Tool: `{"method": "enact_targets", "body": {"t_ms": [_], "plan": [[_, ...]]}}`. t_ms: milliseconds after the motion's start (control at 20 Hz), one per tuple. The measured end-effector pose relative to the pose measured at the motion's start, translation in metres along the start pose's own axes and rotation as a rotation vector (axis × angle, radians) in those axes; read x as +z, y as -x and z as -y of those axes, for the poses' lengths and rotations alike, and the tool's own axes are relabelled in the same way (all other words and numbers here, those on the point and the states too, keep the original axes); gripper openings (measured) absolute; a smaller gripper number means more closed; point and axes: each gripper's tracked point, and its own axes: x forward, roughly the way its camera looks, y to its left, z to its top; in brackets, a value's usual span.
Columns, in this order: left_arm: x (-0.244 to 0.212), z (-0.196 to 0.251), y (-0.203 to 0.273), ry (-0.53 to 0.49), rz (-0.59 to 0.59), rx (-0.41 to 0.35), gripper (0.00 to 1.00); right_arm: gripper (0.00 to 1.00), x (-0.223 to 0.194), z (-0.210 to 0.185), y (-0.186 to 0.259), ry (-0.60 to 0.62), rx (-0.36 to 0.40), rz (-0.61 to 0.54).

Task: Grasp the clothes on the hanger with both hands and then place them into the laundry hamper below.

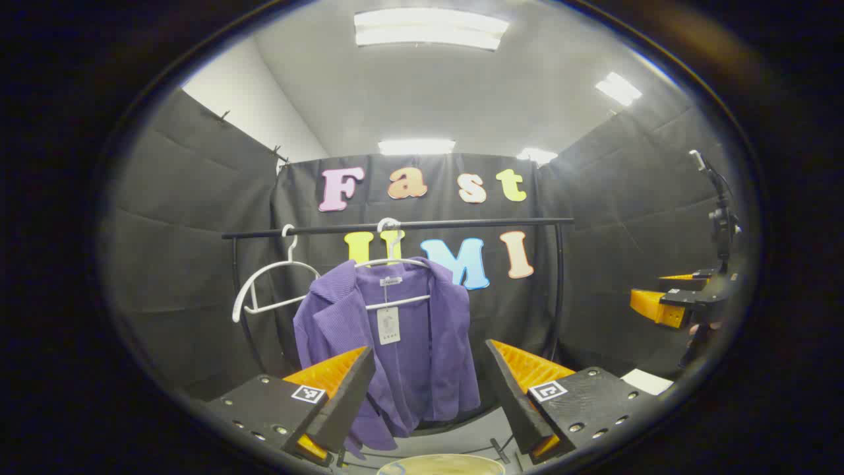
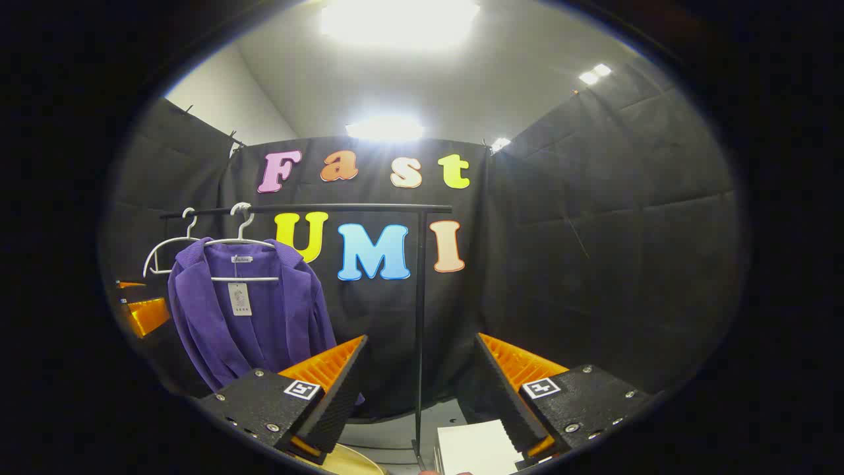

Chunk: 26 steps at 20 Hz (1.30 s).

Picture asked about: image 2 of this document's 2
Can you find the large ceiling light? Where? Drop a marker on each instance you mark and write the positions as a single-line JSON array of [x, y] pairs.
[[399, 20]]

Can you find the white clothes hanger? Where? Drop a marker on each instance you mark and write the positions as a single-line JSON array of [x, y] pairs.
[[245, 224], [161, 249]]

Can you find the purple ribbed jacket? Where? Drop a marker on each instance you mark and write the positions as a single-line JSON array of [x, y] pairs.
[[277, 330]]

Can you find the ceiling light panel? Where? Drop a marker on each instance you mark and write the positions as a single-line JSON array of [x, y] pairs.
[[384, 129]]

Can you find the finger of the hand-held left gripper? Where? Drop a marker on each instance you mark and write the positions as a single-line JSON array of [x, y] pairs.
[[130, 286], [148, 315]]

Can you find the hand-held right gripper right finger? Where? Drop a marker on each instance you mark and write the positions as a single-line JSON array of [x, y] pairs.
[[508, 396]]

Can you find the black metal clothes rack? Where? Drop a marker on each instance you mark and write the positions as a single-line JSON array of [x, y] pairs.
[[420, 297]]

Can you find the black backdrop cloth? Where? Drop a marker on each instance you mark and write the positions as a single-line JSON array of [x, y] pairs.
[[626, 264]]

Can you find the tan round object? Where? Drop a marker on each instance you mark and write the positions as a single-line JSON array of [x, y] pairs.
[[349, 463]]

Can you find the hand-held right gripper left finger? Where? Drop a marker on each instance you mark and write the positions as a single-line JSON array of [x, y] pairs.
[[343, 389]]

